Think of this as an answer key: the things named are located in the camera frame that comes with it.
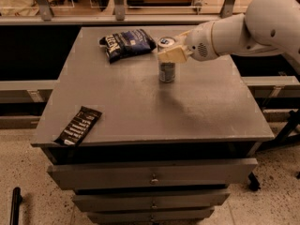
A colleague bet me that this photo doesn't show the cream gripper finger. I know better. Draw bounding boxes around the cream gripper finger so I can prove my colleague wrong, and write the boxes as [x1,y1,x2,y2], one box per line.
[174,31,189,44]
[157,45,192,63]

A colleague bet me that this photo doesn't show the grey drawer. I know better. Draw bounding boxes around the grey drawer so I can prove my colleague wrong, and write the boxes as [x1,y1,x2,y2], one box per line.
[48,158,257,190]
[87,207,215,224]
[73,189,230,212]

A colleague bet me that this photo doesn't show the grey metal rail frame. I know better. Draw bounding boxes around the grey metal rail frame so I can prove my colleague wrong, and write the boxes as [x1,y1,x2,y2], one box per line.
[0,0,254,25]

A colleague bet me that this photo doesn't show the blue chip bag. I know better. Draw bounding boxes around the blue chip bag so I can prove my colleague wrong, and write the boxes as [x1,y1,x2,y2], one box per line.
[99,29,157,63]

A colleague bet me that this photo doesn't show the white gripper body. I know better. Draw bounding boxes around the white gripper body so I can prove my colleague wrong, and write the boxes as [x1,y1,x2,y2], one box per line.
[185,22,218,61]

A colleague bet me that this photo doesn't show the black pole on floor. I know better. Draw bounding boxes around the black pole on floor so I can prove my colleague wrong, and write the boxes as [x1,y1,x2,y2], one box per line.
[9,187,23,225]

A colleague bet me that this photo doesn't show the grey bottom drawer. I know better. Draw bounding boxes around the grey bottom drawer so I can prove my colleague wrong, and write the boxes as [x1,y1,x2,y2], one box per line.
[87,207,215,224]

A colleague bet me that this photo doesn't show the black stand leg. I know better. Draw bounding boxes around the black stand leg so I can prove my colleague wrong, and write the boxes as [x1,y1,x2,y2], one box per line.
[248,110,300,191]

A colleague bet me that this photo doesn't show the black rxbar chocolate bar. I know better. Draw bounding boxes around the black rxbar chocolate bar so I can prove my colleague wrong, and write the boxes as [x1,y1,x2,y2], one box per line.
[54,106,102,146]

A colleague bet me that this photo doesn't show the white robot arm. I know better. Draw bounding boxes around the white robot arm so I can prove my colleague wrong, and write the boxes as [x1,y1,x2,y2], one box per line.
[157,0,300,63]

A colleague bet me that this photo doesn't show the grey top drawer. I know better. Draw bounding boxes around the grey top drawer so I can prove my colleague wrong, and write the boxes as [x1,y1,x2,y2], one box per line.
[48,158,257,190]

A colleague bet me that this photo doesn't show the silver redbull can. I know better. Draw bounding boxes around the silver redbull can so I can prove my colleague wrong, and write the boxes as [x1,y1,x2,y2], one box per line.
[157,37,175,83]

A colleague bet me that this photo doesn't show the grey middle drawer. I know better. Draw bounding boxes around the grey middle drawer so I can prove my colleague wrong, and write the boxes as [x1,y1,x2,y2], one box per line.
[73,189,230,212]

